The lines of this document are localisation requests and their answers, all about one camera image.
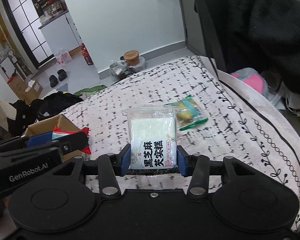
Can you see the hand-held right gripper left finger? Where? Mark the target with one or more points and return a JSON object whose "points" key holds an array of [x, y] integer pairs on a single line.
{"points": [[123, 160]]}

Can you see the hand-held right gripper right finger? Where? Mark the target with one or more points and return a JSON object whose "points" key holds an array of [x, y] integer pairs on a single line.
{"points": [[182, 162]]}

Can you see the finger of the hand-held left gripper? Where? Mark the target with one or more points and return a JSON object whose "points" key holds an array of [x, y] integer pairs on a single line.
{"points": [[40, 139], [73, 143]]}

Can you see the red and teal snack packet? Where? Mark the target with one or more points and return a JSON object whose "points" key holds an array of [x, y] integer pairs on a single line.
{"points": [[65, 133]]}

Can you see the white rice cake packet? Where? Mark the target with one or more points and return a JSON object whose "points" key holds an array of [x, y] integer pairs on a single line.
{"points": [[152, 140]]}

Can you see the pile of black clothes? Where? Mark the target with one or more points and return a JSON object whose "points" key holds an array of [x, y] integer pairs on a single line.
{"points": [[40, 107]]}

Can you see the green-edged packet with yellow snack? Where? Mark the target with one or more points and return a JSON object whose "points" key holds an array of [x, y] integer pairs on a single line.
{"points": [[188, 112]]}

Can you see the taped cardboard box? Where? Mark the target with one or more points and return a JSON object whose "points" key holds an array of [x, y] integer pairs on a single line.
{"points": [[27, 90]]}

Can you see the green cloth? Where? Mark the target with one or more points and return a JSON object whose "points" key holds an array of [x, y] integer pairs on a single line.
{"points": [[90, 91]]}

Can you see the black slipper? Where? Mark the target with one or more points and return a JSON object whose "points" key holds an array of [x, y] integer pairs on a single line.
{"points": [[53, 80], [62, 74]]}

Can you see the pink plastic bag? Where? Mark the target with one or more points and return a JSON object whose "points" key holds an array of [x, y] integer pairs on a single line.
{"points": [[62, 56]]}

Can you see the red bottle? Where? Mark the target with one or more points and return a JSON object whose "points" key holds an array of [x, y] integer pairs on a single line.
{"points": [[86, 54]]}

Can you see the jar with wooden lid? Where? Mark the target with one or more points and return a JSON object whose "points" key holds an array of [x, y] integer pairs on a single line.
{"points": [[131, 56]]}

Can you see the pink and grey plush toy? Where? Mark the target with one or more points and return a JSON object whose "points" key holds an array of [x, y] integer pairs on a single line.
{"points": [[251, 80]]}

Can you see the white cabinet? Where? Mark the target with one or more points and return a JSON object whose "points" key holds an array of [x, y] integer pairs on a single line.
{"points": [[60, 32]]}

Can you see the black framed glass door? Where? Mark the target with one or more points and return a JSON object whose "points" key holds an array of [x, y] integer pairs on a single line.
{"points": [[27, 27]]}

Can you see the clear plastic jar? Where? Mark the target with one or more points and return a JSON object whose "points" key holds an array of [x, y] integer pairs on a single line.
{"points": [[275, 81]]}

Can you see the shelf with small items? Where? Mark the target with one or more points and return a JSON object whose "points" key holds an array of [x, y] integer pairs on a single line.
{"points": [[50, 2]]}

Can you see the black fleece garment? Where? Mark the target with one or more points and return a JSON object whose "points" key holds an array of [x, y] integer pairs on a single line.
{"points": [[265, 30]]}

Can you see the black furniture frame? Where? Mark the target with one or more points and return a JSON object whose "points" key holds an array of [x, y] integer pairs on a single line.
{"points": [[202, 25]]}

